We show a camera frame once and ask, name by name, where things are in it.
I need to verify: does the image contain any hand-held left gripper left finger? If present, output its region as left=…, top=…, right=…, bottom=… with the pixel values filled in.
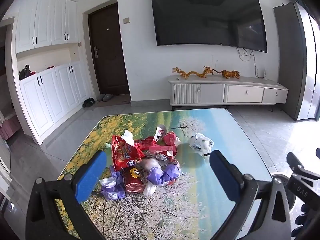
left=26, top=150, right=108, bottom=240

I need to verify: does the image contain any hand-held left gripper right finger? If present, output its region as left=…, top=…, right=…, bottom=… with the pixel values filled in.
left=209, top=150, right=293, bottom=240

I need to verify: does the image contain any purple plastic wrapper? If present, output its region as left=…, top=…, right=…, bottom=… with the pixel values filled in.
left=100, top=172, right=126, bottom=200
left=147, top=162, right=181, bottom=186

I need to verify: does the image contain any white plastic bag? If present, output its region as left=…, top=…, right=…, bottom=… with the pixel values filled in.
left=189, top=133, right=215, bottom=161

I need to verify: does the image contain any large red snack bag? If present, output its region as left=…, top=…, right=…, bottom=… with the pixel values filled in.
left=111, top=135, right=145, bottom=172

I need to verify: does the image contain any small red snack bag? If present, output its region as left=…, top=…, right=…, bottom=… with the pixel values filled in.
left=122, top=167, right=146, bottom=193

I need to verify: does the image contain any white tissue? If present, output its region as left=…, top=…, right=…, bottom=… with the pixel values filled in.
left=121, top=130, right=136, bottom=145

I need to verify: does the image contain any clear plastic bag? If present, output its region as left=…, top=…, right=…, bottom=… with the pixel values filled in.
left=139, top=158, right=163, bottom=196

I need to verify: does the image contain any silver foil wrapper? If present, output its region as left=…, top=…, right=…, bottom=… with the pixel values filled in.
left=147, top=152, right=173, bottom=167

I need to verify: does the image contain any red snack carton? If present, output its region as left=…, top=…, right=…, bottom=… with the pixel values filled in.
left=162, top=132, right=181, bottom=147

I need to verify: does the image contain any pile of red snack wrappers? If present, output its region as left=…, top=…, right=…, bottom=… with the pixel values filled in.
left=135, top=136, right=178, bottom=158

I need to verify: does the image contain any crushed drink can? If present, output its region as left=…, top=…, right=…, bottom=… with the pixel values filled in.
left=154, top=126, right=168, bottom=142

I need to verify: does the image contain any person's right hand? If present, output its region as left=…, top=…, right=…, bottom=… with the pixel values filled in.
left=294, top=202, right=320, bottom=238

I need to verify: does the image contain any brown doormat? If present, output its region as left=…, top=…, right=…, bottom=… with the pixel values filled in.
left=94, top=94, right=131, bottom=108

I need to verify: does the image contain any white television cabinet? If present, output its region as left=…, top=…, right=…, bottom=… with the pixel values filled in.
left=167, top=75, right=289, bottom=112

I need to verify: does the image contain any pink bedding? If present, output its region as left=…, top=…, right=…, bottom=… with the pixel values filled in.
left=0, top=110, right=22, bottom=140

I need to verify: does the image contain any grey refrigerator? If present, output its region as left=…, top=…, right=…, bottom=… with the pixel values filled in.
left=273, top=2, right=318, bottom=122

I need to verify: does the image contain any golden tiger figurine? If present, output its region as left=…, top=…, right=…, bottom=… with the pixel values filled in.
left=220, top=69, right=241, bottom=79

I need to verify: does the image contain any golden dragon figurine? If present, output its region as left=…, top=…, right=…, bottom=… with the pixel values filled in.
left=172, top=55, right=217, bottom=79

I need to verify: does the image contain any black bag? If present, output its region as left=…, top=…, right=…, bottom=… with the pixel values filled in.
left=19, top=65, right=32, bottom=81

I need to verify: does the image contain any dark brown door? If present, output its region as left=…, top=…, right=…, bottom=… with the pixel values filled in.
left=88, top=3, right=130, bottom=96

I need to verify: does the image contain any white wall cabinet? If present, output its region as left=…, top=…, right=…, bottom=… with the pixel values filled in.
left=15, top=0, right=94, bottom=145

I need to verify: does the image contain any television cable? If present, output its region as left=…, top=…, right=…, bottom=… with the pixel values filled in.
left=236, top=46, right=259, bottom=78

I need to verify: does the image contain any black wall television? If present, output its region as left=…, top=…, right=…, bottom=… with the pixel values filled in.
left=150, top=0, right=267, bottom=53

